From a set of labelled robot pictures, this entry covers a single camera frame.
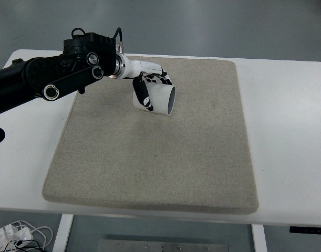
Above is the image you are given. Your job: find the white table leg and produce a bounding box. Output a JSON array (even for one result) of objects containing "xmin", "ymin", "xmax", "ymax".
[
  {"xmin": 52, "ymin": 214, "xmax": 74, "ymax": 252},
  {"xmin": 251, "ymin": 224, "xmax": 267, "ymax": 252}
]

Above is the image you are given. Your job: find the white paper cup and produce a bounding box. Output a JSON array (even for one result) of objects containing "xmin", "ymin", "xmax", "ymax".
[{"xmin": 146, "ymin": 83, "xmax": 175, "ymax": 116}]

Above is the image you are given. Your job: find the right white table leg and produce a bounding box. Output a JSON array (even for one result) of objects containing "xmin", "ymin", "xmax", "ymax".
[{"xmin": 251, "ymin": 224, "xmax": 267, "ymax": 252}]

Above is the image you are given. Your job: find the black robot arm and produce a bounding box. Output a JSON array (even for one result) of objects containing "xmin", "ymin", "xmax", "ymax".
[{"xmin": 0, "ymin": 28, "xmax": 122, "ymax": 114}]

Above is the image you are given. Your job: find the left white table leg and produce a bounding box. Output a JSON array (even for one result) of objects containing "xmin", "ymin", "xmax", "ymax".
[{"xmin": 52, "ymin": 214, "xmax": 74, "ymax": 252}]

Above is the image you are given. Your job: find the black desk control panel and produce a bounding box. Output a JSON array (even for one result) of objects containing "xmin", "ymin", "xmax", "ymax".
[{"xmin": 289, "ymin": 226, "xmax": 321, "ymax": 235}]

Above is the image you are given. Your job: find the beige felt mat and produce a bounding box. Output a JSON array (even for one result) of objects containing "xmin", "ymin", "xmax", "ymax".
[{"xmin": 42, "ymin": 58, "xmax": 259, "ymax": 214}]

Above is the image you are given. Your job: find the white power strip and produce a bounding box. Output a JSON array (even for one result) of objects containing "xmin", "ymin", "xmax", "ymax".
[{"xmin": 0, "ymin": 227, "xmax": 32, "ymax": 252}]

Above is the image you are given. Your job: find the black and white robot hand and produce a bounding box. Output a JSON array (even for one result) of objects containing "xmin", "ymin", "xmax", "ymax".
[{"xmin": 113, "ymin": 54, "xmax": 173, "ymax": 112}]

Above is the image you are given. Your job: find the white cable bundle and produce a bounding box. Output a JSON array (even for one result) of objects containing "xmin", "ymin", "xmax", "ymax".
[{"xmin": 0, "ymin": 220, "xmax": 55, "ymax": 252}]

